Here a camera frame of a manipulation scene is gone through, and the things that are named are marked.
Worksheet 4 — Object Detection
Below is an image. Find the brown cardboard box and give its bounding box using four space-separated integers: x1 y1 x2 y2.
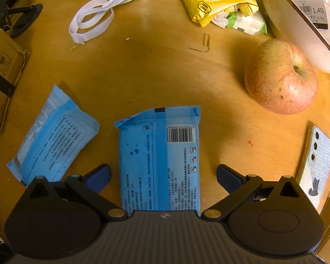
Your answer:
0 30 30 134

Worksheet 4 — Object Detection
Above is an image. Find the red yellow apple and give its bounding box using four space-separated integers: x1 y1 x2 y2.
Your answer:
244 38 319 115

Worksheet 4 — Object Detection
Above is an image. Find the yellow wet wipes packet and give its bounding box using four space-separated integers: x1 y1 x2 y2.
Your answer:
173 0 259 27

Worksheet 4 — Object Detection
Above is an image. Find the black phone stand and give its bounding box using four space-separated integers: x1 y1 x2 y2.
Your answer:
0 0 44 39

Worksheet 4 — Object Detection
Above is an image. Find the blue framed-text wet wipes packet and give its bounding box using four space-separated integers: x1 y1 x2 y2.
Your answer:
7 84 100 188

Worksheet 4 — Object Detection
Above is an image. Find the blue barcode wet wipes packet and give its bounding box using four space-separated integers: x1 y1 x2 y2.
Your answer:
115 105 201 217

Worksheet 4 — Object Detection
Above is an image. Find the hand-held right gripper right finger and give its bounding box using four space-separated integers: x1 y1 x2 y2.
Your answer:
201 163 306 222

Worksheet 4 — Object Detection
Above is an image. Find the white bowl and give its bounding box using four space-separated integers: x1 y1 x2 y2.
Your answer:
261 0 330 75

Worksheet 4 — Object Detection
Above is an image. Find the bent metal paper clip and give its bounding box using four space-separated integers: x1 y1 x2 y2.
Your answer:
189 33 210 53

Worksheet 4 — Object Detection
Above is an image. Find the green white tissue packet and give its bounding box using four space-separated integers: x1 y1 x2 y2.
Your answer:
212 5 268 36

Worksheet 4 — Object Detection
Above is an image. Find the wooden desktop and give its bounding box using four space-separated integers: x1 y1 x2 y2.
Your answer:
0 0 330 264

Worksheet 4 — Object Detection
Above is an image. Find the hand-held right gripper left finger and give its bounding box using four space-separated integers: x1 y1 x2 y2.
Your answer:
25 163 128 222

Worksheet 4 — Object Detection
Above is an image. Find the smartphone with checked case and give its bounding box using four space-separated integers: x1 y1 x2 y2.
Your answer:
296 125 330 211

